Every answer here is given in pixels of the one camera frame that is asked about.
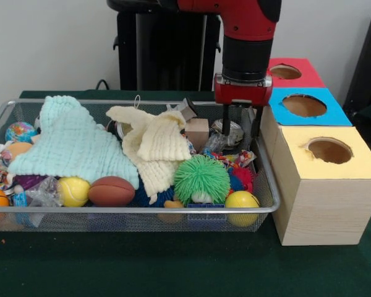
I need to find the wooden box with three holes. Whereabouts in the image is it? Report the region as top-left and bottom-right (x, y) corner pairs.
(259, 57), (371, 247)

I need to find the yellow tennis ball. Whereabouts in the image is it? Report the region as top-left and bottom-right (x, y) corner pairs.
(57, 176), (91, 207)

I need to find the green spiky rubber ball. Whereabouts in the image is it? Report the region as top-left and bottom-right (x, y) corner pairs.
(173, 154), (231, 207)

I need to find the brown toy football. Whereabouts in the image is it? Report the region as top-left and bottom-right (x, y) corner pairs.
(88, 175), (136, 207)

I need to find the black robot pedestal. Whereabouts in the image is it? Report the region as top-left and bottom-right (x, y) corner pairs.
(106, 0), (226, 92)

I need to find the plain wooden cube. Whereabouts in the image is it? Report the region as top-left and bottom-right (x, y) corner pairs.
(184, 118), (210, 153)

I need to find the silver metal can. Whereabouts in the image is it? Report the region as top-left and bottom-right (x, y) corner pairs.
(211, 119), (247, 145)

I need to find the dark green table cloth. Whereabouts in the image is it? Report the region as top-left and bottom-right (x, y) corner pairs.
(0, 89), (371, 297)

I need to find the yellow smiley foam ball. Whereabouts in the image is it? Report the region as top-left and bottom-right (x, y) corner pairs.
(224, 189), (260, 226)

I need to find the silver wire mesh bin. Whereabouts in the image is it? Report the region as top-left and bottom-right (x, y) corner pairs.
(0, 98), (281, 233)

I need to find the globe print foam ball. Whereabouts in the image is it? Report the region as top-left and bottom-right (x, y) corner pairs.
(4, 121), (38, 144)

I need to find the cream waffle cloth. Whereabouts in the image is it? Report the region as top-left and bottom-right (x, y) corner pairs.
(106, 105), (192, 204)

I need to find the mint green waffle cloth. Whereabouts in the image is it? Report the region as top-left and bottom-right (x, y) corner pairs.
(7, 95), (140, 190)

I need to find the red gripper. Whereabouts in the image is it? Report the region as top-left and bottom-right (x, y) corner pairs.
(214, 73), (273, 137)

